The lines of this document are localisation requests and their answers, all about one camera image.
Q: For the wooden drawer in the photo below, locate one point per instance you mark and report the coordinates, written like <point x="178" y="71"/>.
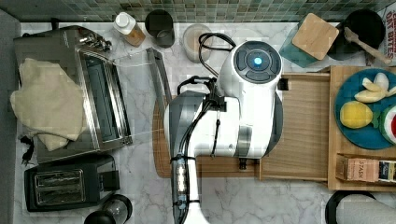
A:
<point x="302" y="151"/>

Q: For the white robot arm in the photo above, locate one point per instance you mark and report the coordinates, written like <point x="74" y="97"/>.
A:
<point x="240" y="116"/>

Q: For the bamboo cutting board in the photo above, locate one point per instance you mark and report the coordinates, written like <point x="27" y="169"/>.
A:
<point x="162" y="149"/>

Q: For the clear cereal container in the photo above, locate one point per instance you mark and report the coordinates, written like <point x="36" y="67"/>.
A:
<point x="191" y="44"/>

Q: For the silver toaster oven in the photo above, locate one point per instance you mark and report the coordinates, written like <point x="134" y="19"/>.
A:
<point x="120" y="92"/>

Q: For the dark grey cup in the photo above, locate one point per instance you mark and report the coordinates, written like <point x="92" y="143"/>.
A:
<point x="159" y="24"/>

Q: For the white capped bottle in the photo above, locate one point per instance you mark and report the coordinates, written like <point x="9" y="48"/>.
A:
<point x="129" y="28"/>

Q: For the black lidded glass kettle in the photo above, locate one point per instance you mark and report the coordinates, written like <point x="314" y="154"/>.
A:
<point x="117" y="209"/>

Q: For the teal canister with wooden lid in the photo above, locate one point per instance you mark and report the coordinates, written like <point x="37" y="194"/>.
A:
<point x="309" y="41"/>

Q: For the wooden organizer stand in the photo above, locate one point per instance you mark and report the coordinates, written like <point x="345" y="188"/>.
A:
<point x="340" y="145"/>

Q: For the beige folded towel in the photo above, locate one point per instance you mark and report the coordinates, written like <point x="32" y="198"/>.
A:
<point x="49" y="103"/>

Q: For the yellow toy lemon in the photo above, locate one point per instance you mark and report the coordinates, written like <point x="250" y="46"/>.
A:
<point x="355" y="115"/>

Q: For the black two-slot toaster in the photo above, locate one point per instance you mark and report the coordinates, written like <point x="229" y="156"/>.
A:
<point x="71" y="184"/>

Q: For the Stash tea box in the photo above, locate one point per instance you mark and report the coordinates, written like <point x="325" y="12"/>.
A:
<point x="357" y="169"/>

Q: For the black paper towel holder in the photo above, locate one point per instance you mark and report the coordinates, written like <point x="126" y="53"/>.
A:
<point x="337" y="197"/>

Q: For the blue plate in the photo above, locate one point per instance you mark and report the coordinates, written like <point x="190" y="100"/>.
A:
<point x="367" y="137"/>

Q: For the wooden spoon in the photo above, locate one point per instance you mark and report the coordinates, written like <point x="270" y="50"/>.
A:
<point x="354" y="38"/>

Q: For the toy banana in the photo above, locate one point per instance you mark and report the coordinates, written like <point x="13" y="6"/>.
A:
<point x="376" y="90"/>

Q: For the black utensil holder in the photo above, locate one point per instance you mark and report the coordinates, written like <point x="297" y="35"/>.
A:
<point x="369" y="27"/>

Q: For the paper towel roll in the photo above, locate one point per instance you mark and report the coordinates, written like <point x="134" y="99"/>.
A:
<point x="361" y="209"/>

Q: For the toy watermelon slice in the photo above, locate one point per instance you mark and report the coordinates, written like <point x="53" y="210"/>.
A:
<point x="387" y="124"/>

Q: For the dark tea box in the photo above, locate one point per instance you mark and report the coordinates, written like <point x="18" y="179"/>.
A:
<point x="387" y="171"/>

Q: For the cereal box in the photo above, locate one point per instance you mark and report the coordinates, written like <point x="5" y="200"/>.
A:
<point x="388" y="46"/>

